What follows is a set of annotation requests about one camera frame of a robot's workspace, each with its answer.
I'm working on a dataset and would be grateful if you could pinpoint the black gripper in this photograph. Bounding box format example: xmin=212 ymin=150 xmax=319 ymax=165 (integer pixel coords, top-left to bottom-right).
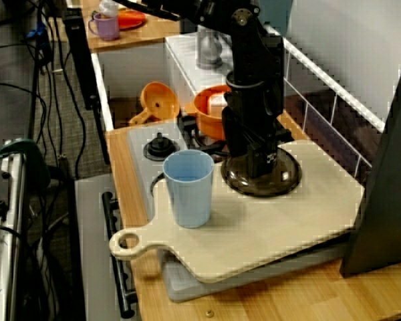
xmin=221 ymin=83 xmax=284 ymax=178

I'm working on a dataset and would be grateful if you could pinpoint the smoked glass lid yellow knob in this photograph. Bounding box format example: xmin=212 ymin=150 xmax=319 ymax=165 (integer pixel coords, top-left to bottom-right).
xmin=221 ymin=146 xmax=303 ymax=198

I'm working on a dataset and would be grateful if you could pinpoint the light blue plastic cup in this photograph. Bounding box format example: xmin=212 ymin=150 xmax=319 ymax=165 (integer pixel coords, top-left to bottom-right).
xmin=162 ymin=149 xmax=216 ymax=229

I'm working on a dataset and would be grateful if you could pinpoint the orange toy pot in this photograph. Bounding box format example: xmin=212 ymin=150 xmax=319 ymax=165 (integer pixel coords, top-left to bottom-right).
xmin=183 ymin=85 xmax=235 ymax=141

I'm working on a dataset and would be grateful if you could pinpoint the pale pink block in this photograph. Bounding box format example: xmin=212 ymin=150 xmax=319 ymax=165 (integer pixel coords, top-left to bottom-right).
xmin=207 ymin=93 xmax=228 ymax=116

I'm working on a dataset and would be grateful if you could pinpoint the black burner grate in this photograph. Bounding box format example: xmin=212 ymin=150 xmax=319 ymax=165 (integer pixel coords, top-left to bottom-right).
xmin=176 ymin=113 xmax=295 ymax=158

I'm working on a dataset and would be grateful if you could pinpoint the dark tiled backsplash panel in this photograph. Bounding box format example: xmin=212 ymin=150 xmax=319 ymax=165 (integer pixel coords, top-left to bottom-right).
xmin=273 ymin=23 xmax=387 ymax=185

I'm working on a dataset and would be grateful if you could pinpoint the black stove knob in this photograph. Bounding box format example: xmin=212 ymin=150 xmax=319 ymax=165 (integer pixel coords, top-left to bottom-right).
xmin=143 ymin=132 xmax=180 ymax=162

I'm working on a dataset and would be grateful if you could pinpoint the orange plastic funnel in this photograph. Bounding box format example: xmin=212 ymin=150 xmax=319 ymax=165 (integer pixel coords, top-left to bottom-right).
xmin=128 ymin=82 xmax=181 ymax=126

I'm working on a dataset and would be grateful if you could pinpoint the grey toy stove panel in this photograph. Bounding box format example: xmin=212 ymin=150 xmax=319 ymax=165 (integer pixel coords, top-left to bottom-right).
xmin=126 ymin=120 xmax=352 ymax=304

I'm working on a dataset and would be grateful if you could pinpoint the grey toy faucet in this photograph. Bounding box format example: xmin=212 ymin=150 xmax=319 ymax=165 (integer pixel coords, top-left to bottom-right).
xmin=196 ymin=28 xmax=235 ymax=70

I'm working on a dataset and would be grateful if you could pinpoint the white toy sink unit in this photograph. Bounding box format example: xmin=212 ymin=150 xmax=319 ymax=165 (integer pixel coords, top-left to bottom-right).
xmin=92 ymin=31 xmax=235 ymax=131

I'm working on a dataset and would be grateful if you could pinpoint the red plastic plate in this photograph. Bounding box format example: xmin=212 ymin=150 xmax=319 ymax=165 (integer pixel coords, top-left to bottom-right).
xmin=116 ymin=9 xmax=147 ymax=31

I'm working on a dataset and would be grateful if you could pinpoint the white oven door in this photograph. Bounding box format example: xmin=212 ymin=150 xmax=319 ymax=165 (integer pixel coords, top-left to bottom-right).
xmin=75 ymin=177 xmax=141 ymax=321

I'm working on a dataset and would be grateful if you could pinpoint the purple plastic mug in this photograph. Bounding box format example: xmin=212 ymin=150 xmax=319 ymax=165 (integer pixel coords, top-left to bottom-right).
xmin=88 ymin=12 xmax=121 ymax=42

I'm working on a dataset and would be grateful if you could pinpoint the white crumpled cloth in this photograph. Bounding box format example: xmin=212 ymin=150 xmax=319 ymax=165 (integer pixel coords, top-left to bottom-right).
xmin=98 ymin=0 xmax=120 ymax=17

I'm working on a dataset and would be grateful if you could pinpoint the green power drill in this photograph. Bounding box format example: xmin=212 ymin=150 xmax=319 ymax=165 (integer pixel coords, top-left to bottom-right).
xmin=0 ymin=138 xmax=51 ymax=188

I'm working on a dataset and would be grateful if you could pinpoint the wooden cutting board with handle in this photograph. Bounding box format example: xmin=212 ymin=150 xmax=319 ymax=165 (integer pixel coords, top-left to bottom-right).
xmin=109 ymin=139 xmax=366 ymax=284

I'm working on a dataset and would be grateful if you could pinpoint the black oven door handle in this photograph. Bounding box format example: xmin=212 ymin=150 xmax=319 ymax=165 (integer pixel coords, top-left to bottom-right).
xmin=102 ymin=191 xmax=137 ymax=318

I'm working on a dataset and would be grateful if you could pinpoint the black rectangular post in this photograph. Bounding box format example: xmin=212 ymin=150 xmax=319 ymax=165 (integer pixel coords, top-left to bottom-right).
xmin=62 ymin=8 xmax=103 ymax=111

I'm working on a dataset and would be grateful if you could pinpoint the aluminium frame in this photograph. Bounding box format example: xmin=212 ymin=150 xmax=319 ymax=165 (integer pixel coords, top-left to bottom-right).
xmin=0 ymin=142 xmax=27 ymax=321

